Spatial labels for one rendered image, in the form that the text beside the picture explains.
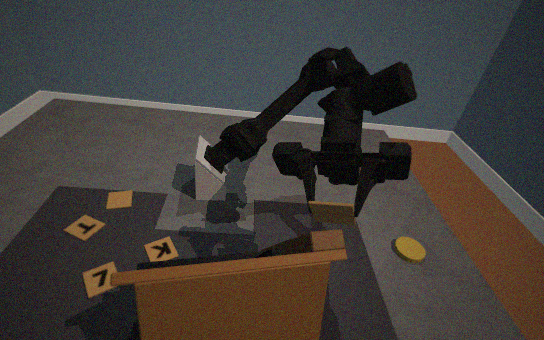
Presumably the yellow round flat disc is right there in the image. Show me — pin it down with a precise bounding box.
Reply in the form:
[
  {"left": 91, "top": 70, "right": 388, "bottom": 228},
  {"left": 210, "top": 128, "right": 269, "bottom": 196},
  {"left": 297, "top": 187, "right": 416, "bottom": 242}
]
[{"left": 394, "top": 237, "right": 425, "bottom": 263}]

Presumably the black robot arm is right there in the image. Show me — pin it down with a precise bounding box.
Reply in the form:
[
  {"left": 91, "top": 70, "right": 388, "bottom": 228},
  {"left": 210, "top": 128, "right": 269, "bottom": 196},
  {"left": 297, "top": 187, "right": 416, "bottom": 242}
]
[{"left": 204, "top": 47, "right": 417, "bottom": 185}]

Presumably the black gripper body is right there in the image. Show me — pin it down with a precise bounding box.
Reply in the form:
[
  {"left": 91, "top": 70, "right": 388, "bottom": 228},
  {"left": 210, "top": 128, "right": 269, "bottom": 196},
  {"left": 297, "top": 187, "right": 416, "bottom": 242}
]
[{"left": 272, "top": 110, "right": 411, "bottom": 180}]

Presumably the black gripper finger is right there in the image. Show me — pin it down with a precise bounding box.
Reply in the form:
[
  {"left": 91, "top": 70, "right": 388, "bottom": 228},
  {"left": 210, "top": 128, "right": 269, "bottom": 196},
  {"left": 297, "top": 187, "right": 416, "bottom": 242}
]
[
  {"left": 291, "top": 157, "right": 317, "bottom": 214},
  {"left": 354, "top": 158, "right": 386, "bottom": 217}
]

